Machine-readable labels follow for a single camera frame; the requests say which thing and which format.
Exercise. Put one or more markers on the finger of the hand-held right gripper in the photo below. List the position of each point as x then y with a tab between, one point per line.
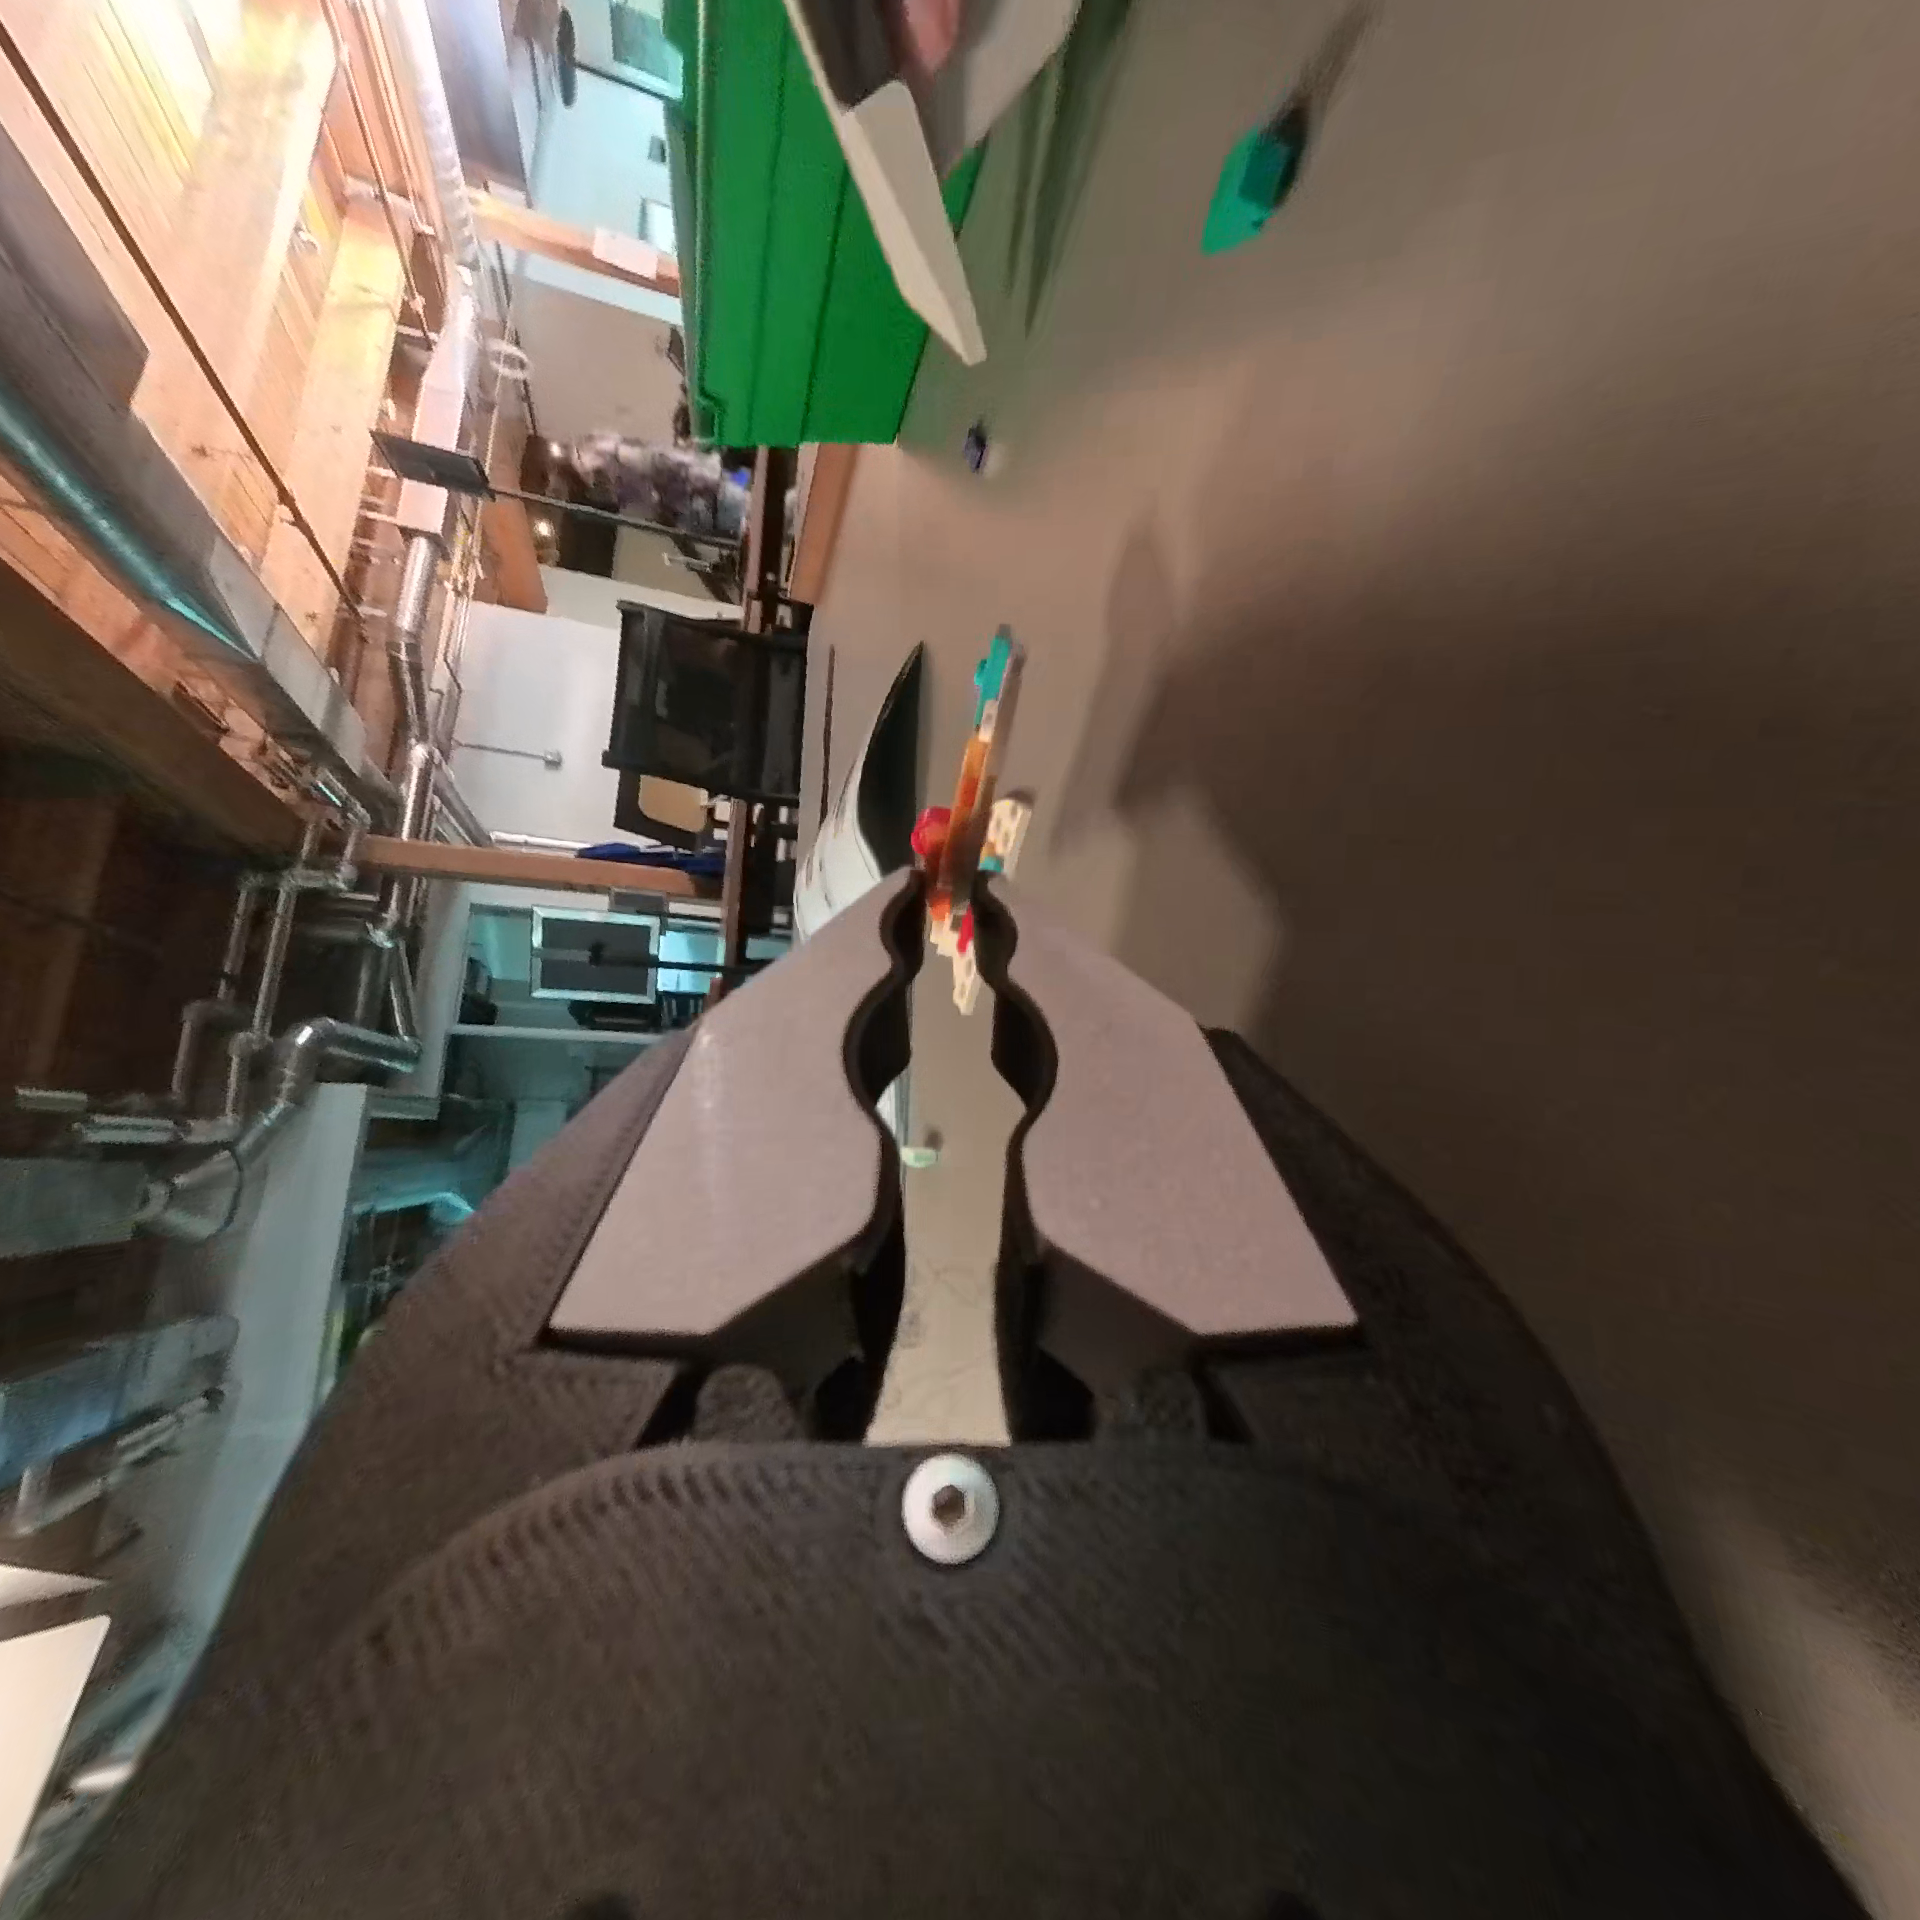
921	210
1014	60

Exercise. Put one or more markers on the wall monitor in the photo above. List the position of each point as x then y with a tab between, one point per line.
596	954

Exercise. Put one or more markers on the small purple lego piece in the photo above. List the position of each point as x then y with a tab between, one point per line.
980	447

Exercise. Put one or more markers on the corrugated silver duct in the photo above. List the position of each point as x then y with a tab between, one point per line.
428	675

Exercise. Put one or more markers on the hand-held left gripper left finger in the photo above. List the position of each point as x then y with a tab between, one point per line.
751	1154

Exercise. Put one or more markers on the green plastic bin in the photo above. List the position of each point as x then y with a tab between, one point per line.
781	255

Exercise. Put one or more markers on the teal lego brick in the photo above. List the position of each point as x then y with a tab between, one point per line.
1248	187

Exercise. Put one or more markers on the black mesh chair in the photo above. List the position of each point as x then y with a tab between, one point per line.
704	704

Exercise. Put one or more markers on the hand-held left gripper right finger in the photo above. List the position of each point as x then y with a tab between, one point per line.
1170	1171

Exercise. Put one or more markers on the silver pipe elbow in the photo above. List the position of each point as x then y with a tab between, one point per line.
284	1065

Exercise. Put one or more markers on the round orange lego assembly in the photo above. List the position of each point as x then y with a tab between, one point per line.
975	779

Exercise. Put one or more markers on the open instruction booklet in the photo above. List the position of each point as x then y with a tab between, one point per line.
848	855

